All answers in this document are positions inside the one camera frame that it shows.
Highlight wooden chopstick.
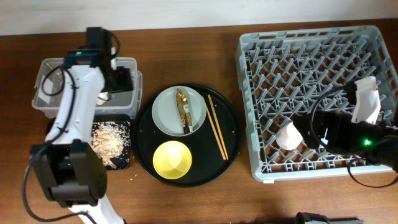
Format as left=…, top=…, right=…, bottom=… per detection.
left=208, top=95, right=229, bottom=161
left=205, top=103, right=226, bottom=161

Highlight round black serving tray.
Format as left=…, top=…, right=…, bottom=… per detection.
left=132, top=84, right=242, bottom=187

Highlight yellow bowl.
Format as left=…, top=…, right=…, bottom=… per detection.
left=152, top=141, right=192, bottom=180

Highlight food scraps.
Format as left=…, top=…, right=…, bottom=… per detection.
left=91, top=121, right=131, bottom=170

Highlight gold brown snack wrapper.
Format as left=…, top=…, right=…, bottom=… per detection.
left=176, top=88, right=193, bottom=134

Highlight grey dishwasher rack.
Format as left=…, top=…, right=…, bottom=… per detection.
left=235, top=26, right=397, bottom=183

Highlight white tissue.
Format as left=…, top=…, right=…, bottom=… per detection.
left=96, top=92, right=110, bottom=106

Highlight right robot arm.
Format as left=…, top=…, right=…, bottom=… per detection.
left=293, top=111, right=397, bottom=171

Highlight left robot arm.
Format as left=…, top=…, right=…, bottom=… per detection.
left=27, top=48, right=132, bottom=223

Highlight grey round plate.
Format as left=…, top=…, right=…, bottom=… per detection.
left=152, top=86, right=206, bottom=137

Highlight clear plastic storage bin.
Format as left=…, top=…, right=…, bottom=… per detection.
left=32, top=57, right=142, bottom=118

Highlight pink cup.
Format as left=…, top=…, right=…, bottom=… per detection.
left=276, top=122, right=303, bottom=151

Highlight black rectangular tray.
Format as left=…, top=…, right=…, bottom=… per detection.
left=46, top=113, right=132, bottom=170

